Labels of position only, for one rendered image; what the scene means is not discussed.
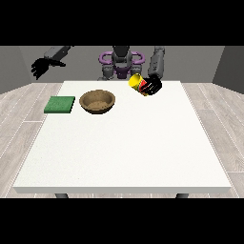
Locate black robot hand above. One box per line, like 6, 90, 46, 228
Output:
30, 57, 67, 81
140, 73, 163, 96

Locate yellow cup with melon print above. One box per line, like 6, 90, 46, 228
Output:
128, 72, 150, 97

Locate green square pad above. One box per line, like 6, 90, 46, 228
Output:
43, 95, 76, 114

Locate brown wooden bowl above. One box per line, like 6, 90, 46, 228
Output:
78, 90, 116, 115

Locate grey robot trunk purple rings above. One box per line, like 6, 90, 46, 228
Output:
97, 46, 146, 82

